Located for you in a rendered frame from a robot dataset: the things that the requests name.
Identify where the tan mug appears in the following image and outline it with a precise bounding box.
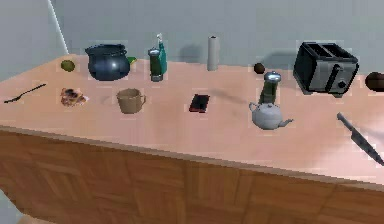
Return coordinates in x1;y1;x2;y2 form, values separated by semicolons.
116;88;147;115

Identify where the black and red phone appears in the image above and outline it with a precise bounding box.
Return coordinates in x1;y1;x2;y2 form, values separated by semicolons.
188;93;211;114

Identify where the dark green pepper mill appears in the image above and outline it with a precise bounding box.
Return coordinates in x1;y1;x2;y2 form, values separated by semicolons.
258;71;282;105
147;47;164;82

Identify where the grey paper towel roll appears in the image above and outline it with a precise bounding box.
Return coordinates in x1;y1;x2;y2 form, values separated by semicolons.
206;35;220;72

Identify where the teal spray bottle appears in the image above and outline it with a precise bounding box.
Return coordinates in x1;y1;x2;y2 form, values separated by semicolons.
156;33;168;76

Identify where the grey teapot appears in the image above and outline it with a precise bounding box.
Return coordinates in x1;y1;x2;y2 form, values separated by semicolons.
248;102;295;131

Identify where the wooden kitchen counter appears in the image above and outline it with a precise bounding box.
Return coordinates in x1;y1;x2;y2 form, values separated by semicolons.
0;53;384;224

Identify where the dark blue round pot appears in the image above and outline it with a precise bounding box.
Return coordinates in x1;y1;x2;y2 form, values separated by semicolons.
84;43;131;82

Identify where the brown bread slice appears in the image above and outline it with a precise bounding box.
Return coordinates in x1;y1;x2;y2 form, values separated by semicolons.
60;87;89;107

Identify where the green round fruit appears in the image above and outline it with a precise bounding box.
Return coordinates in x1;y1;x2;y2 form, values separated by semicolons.
60;59;76;73

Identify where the black and silver toaster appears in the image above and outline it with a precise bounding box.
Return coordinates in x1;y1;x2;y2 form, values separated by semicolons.
292;41;360;98

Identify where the grey kitchen knife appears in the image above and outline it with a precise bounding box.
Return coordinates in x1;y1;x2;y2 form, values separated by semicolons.
336;112;384;167

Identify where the black spoon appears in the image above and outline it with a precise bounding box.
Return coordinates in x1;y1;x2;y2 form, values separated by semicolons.
3;83;47;104

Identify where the large dark brown round object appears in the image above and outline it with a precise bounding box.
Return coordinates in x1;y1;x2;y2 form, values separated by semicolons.
364;71;384;93

